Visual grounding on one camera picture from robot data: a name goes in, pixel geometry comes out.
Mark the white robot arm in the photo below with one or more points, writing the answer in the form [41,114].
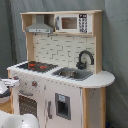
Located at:
[8,120]

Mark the right red stove knob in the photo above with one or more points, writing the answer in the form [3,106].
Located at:
[34,83]

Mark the toy microwave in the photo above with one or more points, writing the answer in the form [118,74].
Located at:
[73,23]

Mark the wooden toy kitchen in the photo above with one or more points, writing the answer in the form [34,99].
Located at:
[62,49]

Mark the grey toy range hood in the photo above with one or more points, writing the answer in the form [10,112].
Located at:
[39,25]

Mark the black toy faucet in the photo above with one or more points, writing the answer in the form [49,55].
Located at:
[82,63]

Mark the white cabinet door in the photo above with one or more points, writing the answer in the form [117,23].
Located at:
[63,106]

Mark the black toy stovetop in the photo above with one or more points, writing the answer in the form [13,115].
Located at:
[38,66]

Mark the toy oven door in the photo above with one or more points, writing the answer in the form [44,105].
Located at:
[27,102]

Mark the grey toy sink basin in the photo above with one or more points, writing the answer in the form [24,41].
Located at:
[81,74]

